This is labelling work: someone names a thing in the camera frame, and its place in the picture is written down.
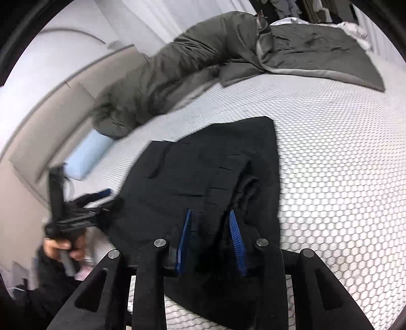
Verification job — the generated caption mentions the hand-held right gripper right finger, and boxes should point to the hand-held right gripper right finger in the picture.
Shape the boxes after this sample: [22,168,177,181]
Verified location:
[228,209,375,330]

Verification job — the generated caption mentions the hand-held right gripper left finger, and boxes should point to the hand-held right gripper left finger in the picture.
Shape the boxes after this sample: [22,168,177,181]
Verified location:
[47,208,192,330]

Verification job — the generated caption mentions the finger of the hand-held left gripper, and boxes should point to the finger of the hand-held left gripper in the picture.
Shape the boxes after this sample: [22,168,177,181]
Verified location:
[79,206,112,217]
[71,189,112,207]

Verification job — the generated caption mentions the black pants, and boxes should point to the black pants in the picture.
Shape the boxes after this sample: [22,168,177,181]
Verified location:
[97,116,287,330]

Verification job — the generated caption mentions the person's left forearm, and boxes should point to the person's left forearm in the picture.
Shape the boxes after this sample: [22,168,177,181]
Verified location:
[13,251,92,330]

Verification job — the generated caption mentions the person's left hand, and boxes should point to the person's left hand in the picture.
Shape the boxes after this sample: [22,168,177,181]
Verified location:
[43,233,88,262]

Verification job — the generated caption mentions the light blue pillow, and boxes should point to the light blue pillow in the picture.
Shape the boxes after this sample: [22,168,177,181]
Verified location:
[65,129,115,181]

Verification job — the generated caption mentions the beige padded headboard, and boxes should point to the beige padded headboard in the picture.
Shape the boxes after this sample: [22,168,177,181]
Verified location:
[0,43,149,207]

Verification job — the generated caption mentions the grey comforter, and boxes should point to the grey comforter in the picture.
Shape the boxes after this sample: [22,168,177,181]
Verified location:
[90,11,386,140]

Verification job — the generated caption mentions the white cloth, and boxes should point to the white cloth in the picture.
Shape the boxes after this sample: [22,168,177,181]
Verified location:
[341,22,372,51]

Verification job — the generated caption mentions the dark furniture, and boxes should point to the dark furniture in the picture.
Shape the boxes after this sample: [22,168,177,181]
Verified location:
[250,0,356,25]

